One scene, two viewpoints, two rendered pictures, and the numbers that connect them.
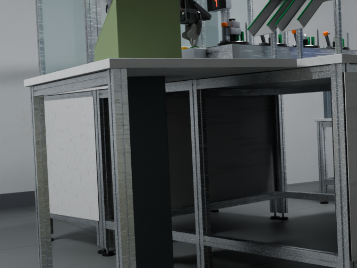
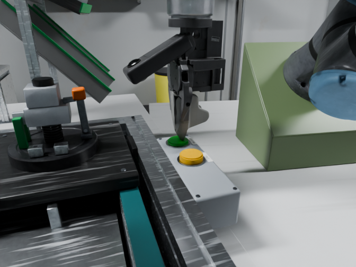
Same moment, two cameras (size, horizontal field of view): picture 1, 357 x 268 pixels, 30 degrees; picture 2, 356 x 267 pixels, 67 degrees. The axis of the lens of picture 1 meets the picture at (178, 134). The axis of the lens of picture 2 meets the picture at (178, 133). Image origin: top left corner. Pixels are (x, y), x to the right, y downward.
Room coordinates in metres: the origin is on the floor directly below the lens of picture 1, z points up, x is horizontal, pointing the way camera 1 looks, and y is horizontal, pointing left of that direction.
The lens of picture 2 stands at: (3.24, 0.09, 1.18)
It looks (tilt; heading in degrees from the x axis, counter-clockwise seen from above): 23 degrees down; 202
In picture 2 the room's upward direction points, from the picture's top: straight up
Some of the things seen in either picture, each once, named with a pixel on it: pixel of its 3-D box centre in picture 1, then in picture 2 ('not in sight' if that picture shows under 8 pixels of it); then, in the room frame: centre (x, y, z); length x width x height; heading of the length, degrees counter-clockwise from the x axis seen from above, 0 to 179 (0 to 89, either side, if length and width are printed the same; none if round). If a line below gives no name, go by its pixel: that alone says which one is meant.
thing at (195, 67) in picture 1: (148, 74); (281, 151); (2.53, 0.10, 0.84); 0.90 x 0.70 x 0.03; 29
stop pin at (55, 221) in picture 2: not in sight; (55, 217); (3.03, -0.18, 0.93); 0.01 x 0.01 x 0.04; 41
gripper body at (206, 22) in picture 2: (188, 10); (193, 56); (2.79, -0.06, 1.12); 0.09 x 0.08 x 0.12; 131
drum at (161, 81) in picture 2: not in sight; (172, 97); (0.46, -1.12, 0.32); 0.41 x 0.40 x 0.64; 29
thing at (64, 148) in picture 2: not in sight; (61, 148); (2.96, -0.21, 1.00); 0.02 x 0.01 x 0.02; 131
